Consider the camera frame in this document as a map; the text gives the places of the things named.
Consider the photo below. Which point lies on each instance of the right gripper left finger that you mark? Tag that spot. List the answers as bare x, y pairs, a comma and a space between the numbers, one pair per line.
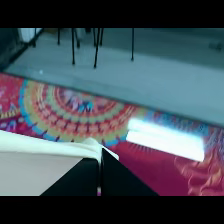
80, 181

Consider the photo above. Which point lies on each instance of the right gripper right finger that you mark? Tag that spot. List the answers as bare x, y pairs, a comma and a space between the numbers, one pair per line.
121, 181

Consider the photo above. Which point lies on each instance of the black chair legs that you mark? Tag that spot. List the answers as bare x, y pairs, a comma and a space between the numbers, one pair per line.
96, 46

